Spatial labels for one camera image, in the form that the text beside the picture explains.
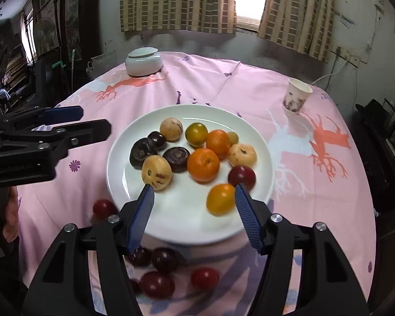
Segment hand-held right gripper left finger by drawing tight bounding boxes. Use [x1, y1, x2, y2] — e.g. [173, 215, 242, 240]
[21, 184, 155, 316]

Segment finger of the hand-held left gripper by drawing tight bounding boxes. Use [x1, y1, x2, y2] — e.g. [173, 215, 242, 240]
[0, 105, 85, 132]
[0, 119, 113, 149]

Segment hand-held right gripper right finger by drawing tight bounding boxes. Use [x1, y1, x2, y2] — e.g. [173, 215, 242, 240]
[234, 184, 371, 316]

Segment orange cherry tomato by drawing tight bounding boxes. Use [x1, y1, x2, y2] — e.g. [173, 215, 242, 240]
[206, 183, 236, 217]

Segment white oval plate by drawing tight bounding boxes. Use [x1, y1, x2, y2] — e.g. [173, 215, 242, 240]
[106, 104, 274, 246]

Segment dark red cherry tomato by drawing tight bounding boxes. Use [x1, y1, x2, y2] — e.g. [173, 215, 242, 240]
[227, 165, 257, 191]

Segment beige speckled oval fruit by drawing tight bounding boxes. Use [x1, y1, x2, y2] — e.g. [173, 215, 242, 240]
[141, 155, 172, 192]

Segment black water chestnut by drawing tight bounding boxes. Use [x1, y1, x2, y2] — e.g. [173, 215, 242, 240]
[162, 147, 191, 173]
[130, 137, 159, 170]

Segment beige dimpled round fruit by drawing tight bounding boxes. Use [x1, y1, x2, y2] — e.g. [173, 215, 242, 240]
[227, 143, 258, 168]

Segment mandarin orange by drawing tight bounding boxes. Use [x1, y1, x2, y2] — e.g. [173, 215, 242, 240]
[206, 129, 231, 160]
[186, 148, 220, 184]

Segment small beige round fruit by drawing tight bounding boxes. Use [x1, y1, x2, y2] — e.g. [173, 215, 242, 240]
[160, 118, 184, 142]

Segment yellow cherry tomato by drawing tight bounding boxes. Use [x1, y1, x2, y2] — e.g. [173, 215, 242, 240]
[185, 122, 209, 147]

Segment person's left hand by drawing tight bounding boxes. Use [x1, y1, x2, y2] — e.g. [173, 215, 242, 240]
[2, 187, 20, 242]

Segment white stick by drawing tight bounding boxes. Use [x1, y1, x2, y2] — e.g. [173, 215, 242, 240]
[69, 49, 76, 89]

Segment pink printed tablecloth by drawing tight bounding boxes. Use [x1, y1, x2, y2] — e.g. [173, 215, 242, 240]
[16, 51, 377, 316]

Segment standing fan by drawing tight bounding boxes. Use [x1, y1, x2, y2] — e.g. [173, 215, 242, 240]
[36, 16, 58, 55]

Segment white lidded ceramic jar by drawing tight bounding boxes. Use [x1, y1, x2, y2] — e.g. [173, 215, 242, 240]
[124, 48, 163, 77]

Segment dark framed picture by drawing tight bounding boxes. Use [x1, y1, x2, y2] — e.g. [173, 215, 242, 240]
[61, 0, 86, 61]

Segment printed paper cup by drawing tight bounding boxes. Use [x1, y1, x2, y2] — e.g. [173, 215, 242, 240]
[282, 78, 313, 116]

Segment beige checked curtain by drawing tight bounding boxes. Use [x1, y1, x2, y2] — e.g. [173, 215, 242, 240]
[119, 0, 238, 34]
[257, 0, 336, 63]

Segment black hat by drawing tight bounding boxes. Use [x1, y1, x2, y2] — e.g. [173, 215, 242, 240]
[355, 99, 387, 124]

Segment white power strip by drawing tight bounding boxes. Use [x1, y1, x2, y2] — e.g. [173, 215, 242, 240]
[331, 47, 371, 68]

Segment white power cable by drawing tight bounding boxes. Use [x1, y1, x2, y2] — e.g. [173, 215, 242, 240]
[309, 57, 341, 86]

